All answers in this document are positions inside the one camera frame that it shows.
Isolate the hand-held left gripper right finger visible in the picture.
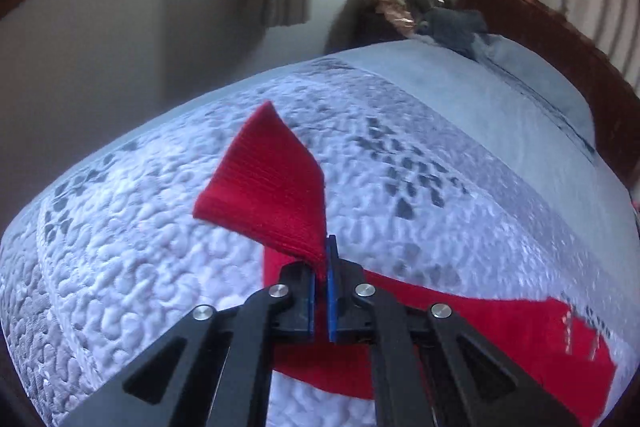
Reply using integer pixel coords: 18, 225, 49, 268
324, 234, 583, 427

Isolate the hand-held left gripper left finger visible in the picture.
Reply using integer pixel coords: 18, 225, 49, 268
59, 261, 318, 427

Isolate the red knit garment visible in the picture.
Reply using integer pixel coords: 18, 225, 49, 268
192, 101, 618, 425

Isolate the white quilted leaf-pattern bedspread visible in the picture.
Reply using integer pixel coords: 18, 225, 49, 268
0, 57, 640, 427

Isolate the grey bed sheet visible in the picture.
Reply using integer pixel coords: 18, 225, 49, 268
325, 34, 640, 258

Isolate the dark blue garment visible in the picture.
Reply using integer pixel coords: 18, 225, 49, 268
414, 7, 490, 60

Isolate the grey pillow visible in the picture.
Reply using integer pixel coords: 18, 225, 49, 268
480, 32, 597, 155

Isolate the dark wooden headboard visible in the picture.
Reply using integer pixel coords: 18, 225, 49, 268
456, 0, 640, 195

